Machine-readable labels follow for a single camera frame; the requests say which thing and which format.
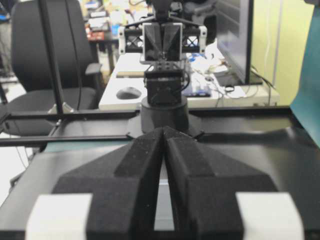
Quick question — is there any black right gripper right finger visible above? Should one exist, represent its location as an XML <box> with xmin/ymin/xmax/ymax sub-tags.
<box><xmin>163</xmin><ymin>127</ymin><xmax>305</xmax><ymax>240</ymax></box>

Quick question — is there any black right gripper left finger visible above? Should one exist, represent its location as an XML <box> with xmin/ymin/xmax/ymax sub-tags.
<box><xmin>25</xmin><ymin>128</ymin><xmax>164</xmax><ymax>240</ymax></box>

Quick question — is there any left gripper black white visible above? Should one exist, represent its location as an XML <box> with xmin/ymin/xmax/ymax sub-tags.
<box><xmin>118</xmin><ymin>21</ymin><xmax>207</xmax><ymax>62</ymax></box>

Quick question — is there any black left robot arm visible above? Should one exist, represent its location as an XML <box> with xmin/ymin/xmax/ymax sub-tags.
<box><xmin>25</xmin><ymin>20</ymin><xmax>207</xmax><ymax>240</ymax></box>

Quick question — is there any white desk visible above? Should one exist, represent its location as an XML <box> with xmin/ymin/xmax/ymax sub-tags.
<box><xmin>98</xmin><ymin>53</ymin><xmax>280</xmax><ymax>111</ymax></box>

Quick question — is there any black computer mouse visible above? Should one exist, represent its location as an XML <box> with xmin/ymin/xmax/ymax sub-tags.
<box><xmin>116</xmin><ymin>86</ymin><xmax>142</xmax><ymax>100</ymax></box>

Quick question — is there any black computer monitor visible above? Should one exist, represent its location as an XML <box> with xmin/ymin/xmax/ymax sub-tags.
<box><xmin>215</xmin><ymin>0</ymin><xmax>263</xmax><ymax>86</ymax></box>

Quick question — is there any black office chair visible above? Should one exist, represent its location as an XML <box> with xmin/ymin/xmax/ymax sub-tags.
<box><xmin>2</xmin><ymin>0</ymin><xmax>101</xmax><ymax>137</ymax></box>

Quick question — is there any teal backdrop sheet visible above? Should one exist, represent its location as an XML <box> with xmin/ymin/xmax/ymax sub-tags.
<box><xmin>290</xmin><ymin>5</ymin><xmax>320</xmax><ymax>145</ymax></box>

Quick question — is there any black aluminium frame post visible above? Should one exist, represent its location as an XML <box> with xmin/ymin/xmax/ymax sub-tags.
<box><xmin>37</xmin><ymin>0</ymin><xmax>64</xmax><ymax>115</ymax></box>

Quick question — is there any black aluminium frame rail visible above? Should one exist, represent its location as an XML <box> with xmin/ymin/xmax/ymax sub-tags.
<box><xmin>0</xmin><ymin>110</ymin><xmax>144</xmax><ymax>148</ymax></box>

